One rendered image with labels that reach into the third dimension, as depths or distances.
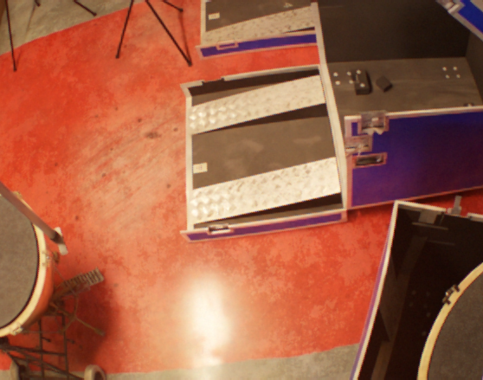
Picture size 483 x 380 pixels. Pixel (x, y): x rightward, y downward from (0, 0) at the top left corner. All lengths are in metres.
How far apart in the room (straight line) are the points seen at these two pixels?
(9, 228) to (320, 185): 1.49
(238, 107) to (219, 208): 0.56
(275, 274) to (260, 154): 0.64
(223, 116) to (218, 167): 0.29
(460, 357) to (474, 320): 0.13
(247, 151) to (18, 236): 1.37
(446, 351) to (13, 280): 1.71
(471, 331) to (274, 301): 1.32
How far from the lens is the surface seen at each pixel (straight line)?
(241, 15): 3.59
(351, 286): 2.67
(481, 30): 1.66
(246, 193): 2.79
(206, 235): 2.76
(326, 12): 2.70
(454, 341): 1.66
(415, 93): 2.97
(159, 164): 3.07
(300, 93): 2.96
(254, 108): 3.00
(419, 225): 1.90
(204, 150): 3.02
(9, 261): 2.28
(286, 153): 2.92
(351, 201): 2.54
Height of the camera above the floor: 2.58
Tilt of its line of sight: 62 degrees down
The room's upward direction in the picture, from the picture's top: 24 degrees counter-clockwise
